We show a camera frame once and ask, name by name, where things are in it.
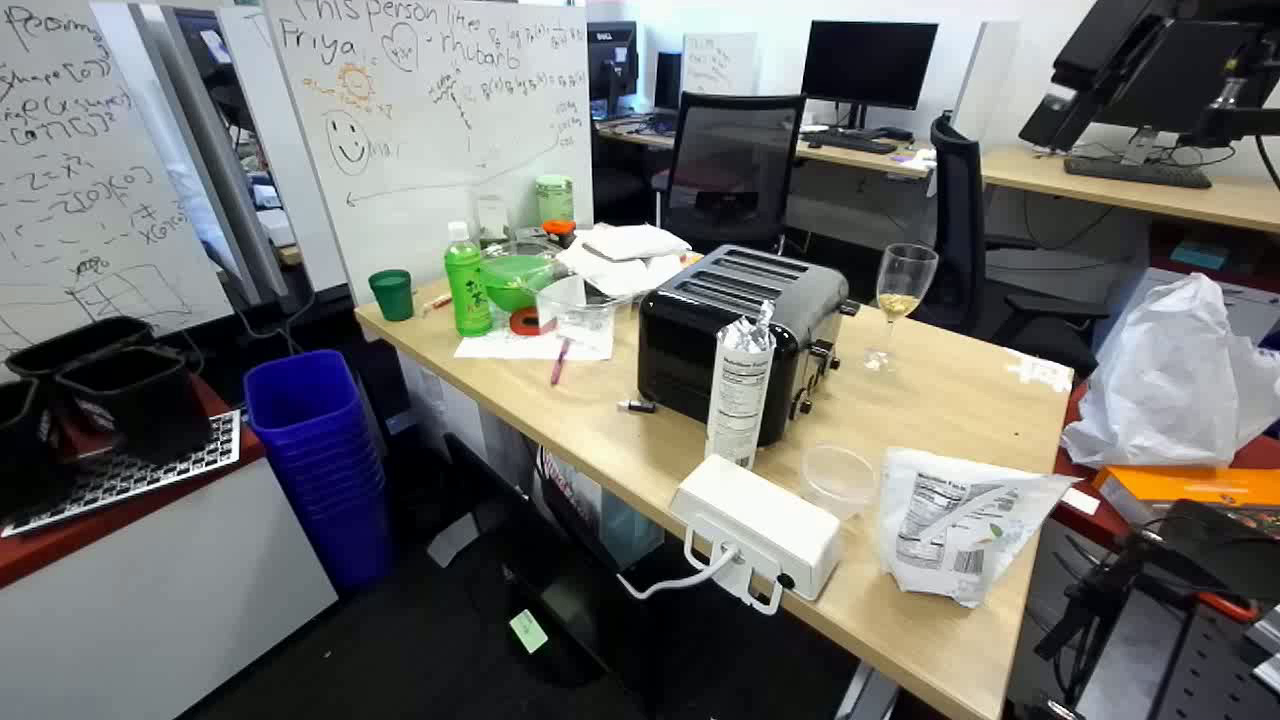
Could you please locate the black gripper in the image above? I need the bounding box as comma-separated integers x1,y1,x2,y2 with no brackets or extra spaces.
1016,0,1192,154

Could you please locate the black and silver toaster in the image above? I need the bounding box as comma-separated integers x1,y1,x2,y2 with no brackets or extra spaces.
636,241,851,454

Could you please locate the long wooden office desk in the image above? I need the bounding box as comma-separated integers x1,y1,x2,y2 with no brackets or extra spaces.
593,116,1280,235

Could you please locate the black monitor on stand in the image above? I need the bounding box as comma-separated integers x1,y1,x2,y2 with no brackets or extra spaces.
1058,0,1280,191

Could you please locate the black computer monitor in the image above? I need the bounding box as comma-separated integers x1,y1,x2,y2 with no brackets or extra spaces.
800,16,941,137

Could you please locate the black keyboard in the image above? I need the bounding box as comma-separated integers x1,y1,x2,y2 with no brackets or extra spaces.
800,126,901,156

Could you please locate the wine glass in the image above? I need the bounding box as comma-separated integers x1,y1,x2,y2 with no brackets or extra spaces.
860,241,945,375

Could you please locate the large white plastic bag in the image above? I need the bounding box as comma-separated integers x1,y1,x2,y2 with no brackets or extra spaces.
1058,273,1280,474

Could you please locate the black mesh office chair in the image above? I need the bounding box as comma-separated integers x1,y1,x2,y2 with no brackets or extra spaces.
650,89,806,255

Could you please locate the small white board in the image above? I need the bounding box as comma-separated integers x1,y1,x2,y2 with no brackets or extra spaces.
681,32,759,100

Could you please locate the orange folder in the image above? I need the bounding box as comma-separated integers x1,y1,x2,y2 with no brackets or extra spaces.
1090,459,1280,514

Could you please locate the white labelled plastic bag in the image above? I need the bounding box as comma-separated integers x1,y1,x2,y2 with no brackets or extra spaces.
870,443,1078,614

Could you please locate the clear plastic container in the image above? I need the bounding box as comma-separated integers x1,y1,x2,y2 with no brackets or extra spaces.
796,439,882,520

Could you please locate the small dark monitor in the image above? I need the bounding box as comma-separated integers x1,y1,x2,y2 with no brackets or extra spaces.
584,16,644,114

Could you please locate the black tripod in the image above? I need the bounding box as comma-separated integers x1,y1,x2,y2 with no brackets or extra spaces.
1033,531,1205,712

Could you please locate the white rectangular box device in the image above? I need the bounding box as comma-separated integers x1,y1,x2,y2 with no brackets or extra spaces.
666,454,847,607

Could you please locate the light green canister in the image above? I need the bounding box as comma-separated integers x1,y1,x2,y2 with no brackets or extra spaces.
532,171,579,232

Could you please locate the clear plastic cup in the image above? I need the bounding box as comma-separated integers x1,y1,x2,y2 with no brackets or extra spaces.
532,273,595,331

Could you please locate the green snack bag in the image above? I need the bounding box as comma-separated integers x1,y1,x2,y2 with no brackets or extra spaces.
474,247,561,321

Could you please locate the white paper sheet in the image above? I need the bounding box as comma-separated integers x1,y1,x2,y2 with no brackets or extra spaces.
450,314,618,370

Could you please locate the green plastic bottle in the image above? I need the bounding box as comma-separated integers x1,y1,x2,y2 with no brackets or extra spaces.
441,220,497,339

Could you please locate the whiteboard with smiley drawing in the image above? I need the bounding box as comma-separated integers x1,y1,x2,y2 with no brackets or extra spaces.
261,0,595,305

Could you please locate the dark green cup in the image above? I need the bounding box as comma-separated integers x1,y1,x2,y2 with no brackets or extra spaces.
363,269,414,324

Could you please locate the green paper label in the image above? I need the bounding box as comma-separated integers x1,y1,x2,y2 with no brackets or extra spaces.
505,607,553,658

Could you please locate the stack of blue bins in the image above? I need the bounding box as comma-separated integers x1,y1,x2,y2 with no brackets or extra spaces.
239,348,395,596

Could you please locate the black fabric pot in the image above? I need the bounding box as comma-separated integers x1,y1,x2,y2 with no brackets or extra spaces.
0,314,155,383
53,339,217,466

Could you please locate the whiteboard with handwriting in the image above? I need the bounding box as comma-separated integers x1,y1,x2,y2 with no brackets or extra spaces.
0,0,239,365

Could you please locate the perforated metal tray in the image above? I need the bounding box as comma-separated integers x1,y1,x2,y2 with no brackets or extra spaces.
0,404,249,543

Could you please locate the white cabinet with red top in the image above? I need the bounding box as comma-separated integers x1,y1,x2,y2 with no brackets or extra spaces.
0,383,338,720

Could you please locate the white cable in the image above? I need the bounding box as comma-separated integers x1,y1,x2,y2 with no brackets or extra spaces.
610,523,790,621

